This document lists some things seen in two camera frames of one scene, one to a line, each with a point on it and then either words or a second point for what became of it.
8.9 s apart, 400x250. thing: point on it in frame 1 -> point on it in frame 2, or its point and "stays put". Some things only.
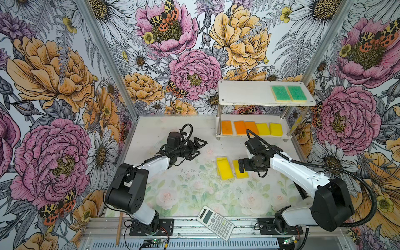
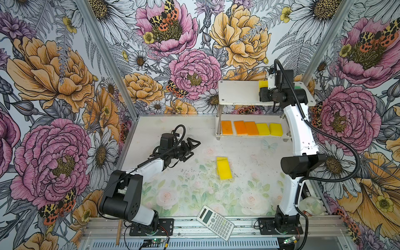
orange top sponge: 251,126 stays put
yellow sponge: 275,129 stays put
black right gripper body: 252,164 -> 269,95
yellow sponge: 263,129 stays put
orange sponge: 240,127 stays put
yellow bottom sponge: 239,175 -> 263,84
